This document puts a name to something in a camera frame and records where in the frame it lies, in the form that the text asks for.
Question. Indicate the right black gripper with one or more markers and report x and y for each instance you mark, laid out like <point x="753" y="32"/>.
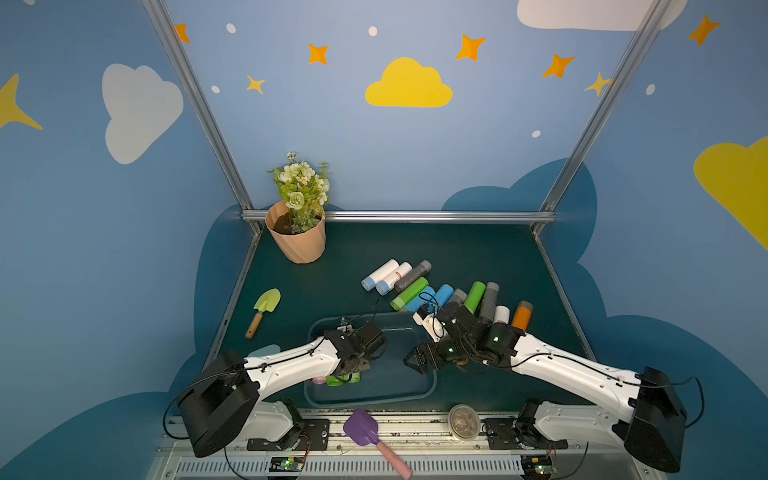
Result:
<point x="429" y="353"/>

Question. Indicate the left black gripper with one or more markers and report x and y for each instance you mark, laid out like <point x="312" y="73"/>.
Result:
<point x="369" y="345"/>

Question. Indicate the green trash bag roll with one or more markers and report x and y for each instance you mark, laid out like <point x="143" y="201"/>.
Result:
<point x="334" y="381"/>

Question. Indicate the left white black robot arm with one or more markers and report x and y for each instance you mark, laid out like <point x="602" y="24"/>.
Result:
<point x="230" y="395"/>

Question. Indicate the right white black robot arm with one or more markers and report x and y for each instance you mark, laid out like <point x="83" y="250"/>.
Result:
<point x="640" y="412"/>

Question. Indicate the teal plastic storage box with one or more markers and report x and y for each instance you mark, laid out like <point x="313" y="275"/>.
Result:
<point x="388" y="380"/>

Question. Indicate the white blue trash bag roll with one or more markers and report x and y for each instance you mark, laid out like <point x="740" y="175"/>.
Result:
<point x="370" y="281"/>

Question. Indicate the grey roll on right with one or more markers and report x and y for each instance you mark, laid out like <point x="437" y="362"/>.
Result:
<point x="488" y="303"/>

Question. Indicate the white roll blue end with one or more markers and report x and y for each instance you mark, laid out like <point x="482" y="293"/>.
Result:
<point x="501" y="314"/>

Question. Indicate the dark grey trash bag roll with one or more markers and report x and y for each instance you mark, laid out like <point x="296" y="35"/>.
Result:
<point x="416" y="272"/>

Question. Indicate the round clear lid dish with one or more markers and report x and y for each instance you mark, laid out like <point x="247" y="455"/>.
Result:
<point x="464" y="422"/>

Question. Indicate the light blue toy shovel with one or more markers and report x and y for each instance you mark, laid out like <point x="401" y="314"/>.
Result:
<point x="266" y="351"/>

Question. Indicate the beige flower pot with plant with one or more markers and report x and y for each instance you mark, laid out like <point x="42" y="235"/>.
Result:
<point x="297" y="221"/>

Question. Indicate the left circuit board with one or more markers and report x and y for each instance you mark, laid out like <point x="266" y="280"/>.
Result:
<point x="286" y="465"/>

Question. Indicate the circuit board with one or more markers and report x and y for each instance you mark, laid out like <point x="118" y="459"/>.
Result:
<point x="537" y="468"/>
<point x="286" y="465"/>

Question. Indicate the right circuit board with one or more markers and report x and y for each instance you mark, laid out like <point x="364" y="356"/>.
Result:
<point x="537" y="468"/>

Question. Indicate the purple toy shovel pink handle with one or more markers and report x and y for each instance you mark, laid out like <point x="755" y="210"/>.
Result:
<point x="362" y="428"/>

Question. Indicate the green trowel wooden handle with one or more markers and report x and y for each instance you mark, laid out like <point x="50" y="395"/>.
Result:
<point x="267" y="302"/>

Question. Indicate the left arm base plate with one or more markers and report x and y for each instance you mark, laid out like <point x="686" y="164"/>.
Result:
<point x="313" y="435"/>

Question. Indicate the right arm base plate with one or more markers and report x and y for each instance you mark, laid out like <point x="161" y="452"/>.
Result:
<point x="509" y="434"/>

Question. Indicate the aluminium frame rail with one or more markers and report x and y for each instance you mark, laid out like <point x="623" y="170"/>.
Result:
<point x="441" y="217"/>

